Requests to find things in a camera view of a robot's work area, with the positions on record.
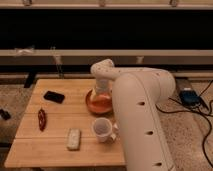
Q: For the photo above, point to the orange ceramic bowl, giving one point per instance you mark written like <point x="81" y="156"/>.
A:
<point x="98" y="103"/>

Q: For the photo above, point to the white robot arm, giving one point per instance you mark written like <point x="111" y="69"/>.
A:
<point x="135" y="93"/>

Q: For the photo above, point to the white sponge block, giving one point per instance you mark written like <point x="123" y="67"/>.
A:
<point x="73" y="141"/>

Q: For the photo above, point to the white mug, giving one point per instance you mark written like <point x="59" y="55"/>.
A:
<point x="103" y="130"/>

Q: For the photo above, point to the blue power box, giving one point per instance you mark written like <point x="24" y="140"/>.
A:
<point x="188" y="97"/>

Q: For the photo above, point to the red dark toy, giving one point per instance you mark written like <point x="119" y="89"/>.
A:
<point x="42" y="119"/>

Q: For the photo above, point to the black object on floor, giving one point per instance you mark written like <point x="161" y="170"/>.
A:
<point x="4" y="114"/>

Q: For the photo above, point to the black phone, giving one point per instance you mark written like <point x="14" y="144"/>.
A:
<point x="54" y="97"/>

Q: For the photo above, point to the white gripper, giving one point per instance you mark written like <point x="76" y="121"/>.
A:
<point x="101" y="90"/>

